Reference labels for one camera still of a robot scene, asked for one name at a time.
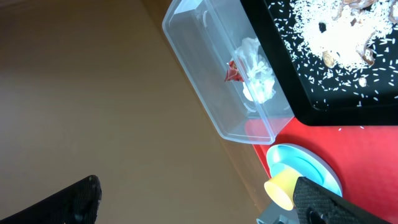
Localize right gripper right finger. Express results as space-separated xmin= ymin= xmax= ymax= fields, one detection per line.
xmin=293 ymin=177 xmax=389 ymax=224

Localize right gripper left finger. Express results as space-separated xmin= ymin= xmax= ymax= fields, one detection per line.
xmin=1 ymin=175 xmax=102 ymax=224

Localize white tissue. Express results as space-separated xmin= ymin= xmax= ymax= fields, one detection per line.
xmin=236 ymin=37 xmax=275 ymax=104

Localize red snack wrapper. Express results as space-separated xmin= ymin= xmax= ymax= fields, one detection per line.
xmin=224 ymin=60 xmax=244 ymax=82

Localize rice and food scraps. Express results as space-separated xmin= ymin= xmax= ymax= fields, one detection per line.
xmin=266 ymin=0 xmax=397 ymax=109

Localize yellow plastic cup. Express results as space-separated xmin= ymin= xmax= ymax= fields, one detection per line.
xmin=264 ymin=167 xmax=302 ymax=211

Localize light blue plate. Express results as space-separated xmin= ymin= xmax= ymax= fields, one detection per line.
xmin=266 ymin=143 xmax=343 ymax=197

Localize red plastic tray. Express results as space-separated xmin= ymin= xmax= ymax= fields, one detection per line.
xmin=254 ymin=119 xmax=397 ymax=223

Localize black plastic tray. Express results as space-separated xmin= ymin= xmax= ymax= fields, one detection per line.
xmin=241 ymin=0 xmax=397 ymax=126

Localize clear plastic bin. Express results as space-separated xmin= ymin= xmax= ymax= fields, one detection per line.
xmin=162 ymin=0 xmax=294 ymax=145

